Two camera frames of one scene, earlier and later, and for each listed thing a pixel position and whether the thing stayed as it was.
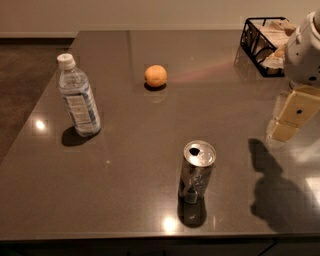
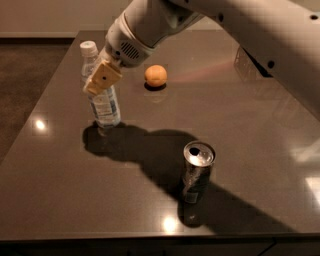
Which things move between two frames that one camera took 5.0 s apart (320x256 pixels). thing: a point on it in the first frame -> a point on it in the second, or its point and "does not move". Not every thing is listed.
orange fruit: x=155 y=75 does not move
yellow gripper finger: x=294 y=109 -> x=104 y=76
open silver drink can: x=196 y=172 does not move
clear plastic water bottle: x=75 y=88 -> x=105 y=104
